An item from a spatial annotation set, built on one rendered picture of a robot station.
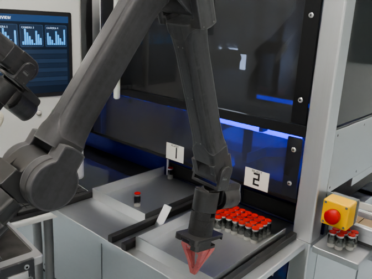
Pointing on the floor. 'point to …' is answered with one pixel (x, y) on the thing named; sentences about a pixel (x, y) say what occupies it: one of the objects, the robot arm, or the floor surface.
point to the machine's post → (321, 130)
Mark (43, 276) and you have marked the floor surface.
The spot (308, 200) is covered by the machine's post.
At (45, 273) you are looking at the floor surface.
